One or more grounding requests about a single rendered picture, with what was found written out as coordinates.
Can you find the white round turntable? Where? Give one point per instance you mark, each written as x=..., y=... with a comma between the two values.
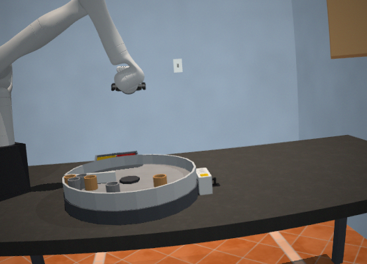
x=132, y=205

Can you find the bronze bushing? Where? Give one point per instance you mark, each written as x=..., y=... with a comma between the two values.
x=90, y=184
x=67, y=177
x=159, y=181

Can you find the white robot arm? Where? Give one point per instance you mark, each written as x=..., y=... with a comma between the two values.
x=45, y=29

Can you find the grey metal sleeve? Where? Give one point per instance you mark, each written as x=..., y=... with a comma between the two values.
x=112, y=187
x=74, y=182
x=81, y=176

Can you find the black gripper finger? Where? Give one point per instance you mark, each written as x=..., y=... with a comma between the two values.
x=114, y=87
x=141, y=86

